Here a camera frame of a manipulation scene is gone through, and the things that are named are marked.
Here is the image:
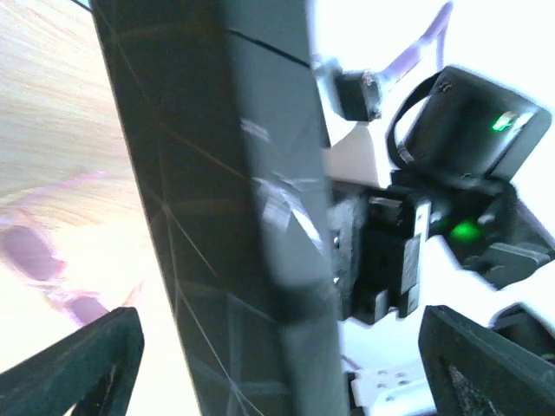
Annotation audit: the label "black sunglasses case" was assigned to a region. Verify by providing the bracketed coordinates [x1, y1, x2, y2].
[91, 0, 349, 416]

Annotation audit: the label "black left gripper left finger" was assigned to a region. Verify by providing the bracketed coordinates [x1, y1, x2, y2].
[1, 308, 145, 415]

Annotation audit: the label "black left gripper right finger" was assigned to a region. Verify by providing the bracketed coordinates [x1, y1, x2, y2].
[421, 305, 554, 416]

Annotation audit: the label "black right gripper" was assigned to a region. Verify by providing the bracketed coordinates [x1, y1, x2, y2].
[328, 175, 554, 323]

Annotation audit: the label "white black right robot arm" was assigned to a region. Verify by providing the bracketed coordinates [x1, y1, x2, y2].
[324, 66, 554, 415]

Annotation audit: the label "pink sunglasses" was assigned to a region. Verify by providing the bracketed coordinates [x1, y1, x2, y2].
[1, 171, 147, 328]

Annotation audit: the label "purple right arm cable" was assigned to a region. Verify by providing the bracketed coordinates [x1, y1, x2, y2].
[362, 1, 454, 94]

